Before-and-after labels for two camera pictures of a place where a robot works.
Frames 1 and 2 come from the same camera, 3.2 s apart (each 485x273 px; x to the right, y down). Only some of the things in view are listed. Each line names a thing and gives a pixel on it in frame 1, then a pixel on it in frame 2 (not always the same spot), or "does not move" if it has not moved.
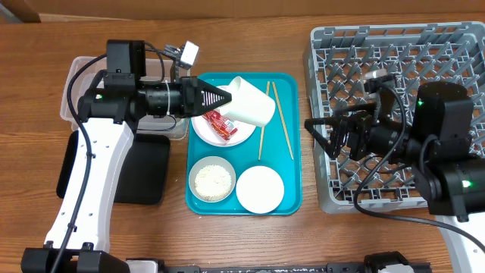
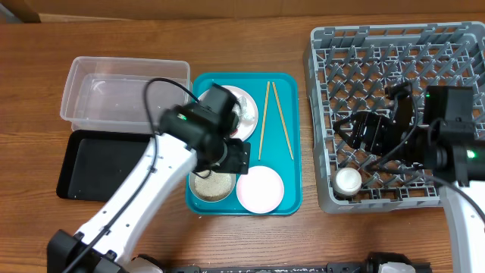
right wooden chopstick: x=283 y=119 does not move
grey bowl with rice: x=211 y=178 does not move
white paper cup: x=248 y=104 to x=347 y=181
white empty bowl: x=260 y=189 does not move
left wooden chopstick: x=263 y=128 does not move
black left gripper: x=193 y=103 to x=239 y=158
